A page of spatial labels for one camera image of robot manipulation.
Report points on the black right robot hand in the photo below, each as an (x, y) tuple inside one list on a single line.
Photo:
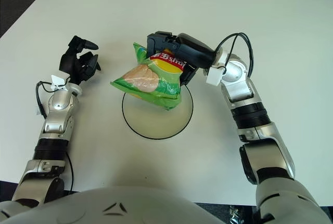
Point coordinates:
[(192, 50)]

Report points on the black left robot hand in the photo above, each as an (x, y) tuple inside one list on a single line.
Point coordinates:
[(69, 63)]

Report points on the green chips snack bag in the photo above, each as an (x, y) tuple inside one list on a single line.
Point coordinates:
[(145, 81)]

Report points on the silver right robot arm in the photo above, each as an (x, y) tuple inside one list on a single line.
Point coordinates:
[(249, 109)]

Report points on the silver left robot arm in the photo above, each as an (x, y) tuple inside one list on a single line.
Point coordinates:
[(56, 120)]

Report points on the white plate with black rim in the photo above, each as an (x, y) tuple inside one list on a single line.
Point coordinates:
[(148, 122)]

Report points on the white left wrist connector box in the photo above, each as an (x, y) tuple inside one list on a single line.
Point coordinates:
[(57, 81)]

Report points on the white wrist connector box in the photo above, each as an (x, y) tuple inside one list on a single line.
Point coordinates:
[(57, 81), (214, 76)]

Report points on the white right wrist connector box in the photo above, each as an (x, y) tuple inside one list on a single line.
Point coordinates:
[(214, 76)]

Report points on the grey robot torso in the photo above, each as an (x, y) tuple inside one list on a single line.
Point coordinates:
[(117, 208)]

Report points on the grey metallic object under table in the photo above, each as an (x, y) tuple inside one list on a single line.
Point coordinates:
[(235, 215)]

